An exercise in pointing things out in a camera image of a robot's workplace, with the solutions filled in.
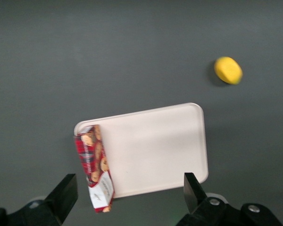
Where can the yellow fruit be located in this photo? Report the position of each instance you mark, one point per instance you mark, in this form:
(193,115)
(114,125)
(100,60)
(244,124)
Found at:
(228,70)

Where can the beige plastic tray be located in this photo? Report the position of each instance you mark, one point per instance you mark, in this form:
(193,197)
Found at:
(155,146)

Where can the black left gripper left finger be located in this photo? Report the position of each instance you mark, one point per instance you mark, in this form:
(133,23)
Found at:
(63,197)

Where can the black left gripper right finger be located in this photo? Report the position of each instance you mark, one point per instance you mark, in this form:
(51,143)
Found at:
(194,195)

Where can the red cookie box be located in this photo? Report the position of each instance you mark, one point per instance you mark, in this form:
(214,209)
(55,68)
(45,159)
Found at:
(92,153)

